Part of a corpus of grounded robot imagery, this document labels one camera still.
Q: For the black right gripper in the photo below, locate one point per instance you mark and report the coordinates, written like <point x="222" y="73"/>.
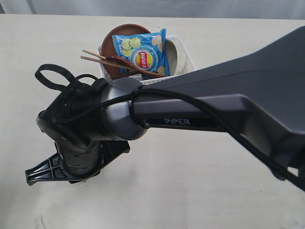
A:
<point x="73" y="166"/>

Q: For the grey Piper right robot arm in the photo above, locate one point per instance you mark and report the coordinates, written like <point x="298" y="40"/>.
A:
<point x="258" y="99"/>

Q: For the lower wooden chopstick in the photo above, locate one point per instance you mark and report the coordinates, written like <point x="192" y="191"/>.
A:
<point x="106" y="63"/>

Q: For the wooden chopstick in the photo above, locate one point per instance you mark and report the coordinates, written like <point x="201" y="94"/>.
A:
<point x="94" y="54"/>
<point x="106" y="63"/>

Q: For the upper wooden chopstick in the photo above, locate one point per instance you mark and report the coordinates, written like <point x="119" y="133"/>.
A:
<point x="94" y="54"/>

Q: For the dark brown wooden spoon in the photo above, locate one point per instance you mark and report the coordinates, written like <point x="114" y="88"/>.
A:
<point x="128" y="65"/>

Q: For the brown round plate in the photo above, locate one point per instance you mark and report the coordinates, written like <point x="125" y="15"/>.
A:
<point x="108" y="49"/>

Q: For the blue Lays chips bag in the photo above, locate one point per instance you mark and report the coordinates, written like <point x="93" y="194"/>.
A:
<point x="146" y="51"/>

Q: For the speckled white ceramic bowl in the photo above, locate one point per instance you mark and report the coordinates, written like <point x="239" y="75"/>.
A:
<point x="176" y="56"/>

